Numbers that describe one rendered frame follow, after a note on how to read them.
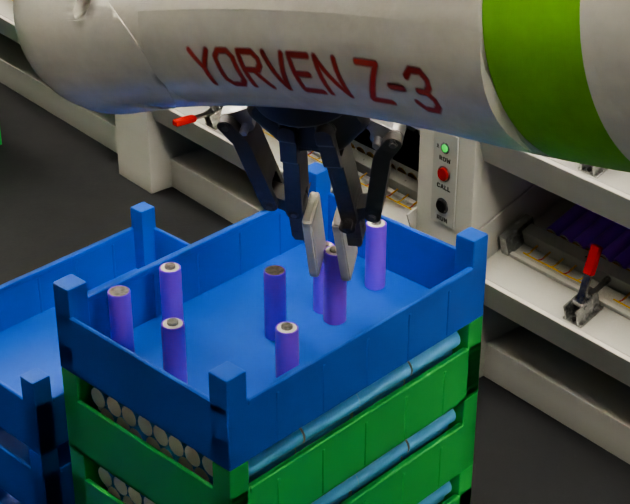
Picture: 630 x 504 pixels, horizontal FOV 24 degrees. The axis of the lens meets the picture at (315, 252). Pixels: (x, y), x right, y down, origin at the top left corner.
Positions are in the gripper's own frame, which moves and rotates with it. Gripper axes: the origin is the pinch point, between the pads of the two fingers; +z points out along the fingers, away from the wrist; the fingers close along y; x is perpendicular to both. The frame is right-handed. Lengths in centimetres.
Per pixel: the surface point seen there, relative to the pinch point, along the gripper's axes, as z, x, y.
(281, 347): 5.7, -6.7, -2.9
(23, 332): 36, 9, -38
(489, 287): 58, 37, 6
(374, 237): 13.0, 9.8, 0.6
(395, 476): 23.8, -7.1, 5.0
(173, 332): 4.1, -7.6, -11.0
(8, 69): 102, 102, -92
